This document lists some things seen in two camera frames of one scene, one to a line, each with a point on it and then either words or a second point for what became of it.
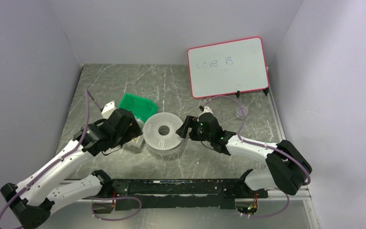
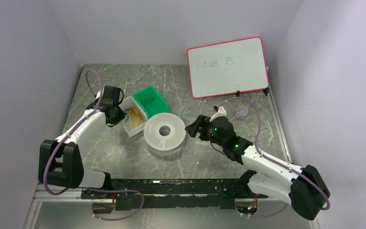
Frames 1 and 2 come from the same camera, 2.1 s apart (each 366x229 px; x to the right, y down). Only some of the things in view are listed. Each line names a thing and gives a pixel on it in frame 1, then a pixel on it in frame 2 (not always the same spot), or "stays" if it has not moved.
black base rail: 218,193 stays
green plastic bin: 142,108 to 152,102
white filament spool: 159,134 stays
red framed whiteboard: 227,67 stays
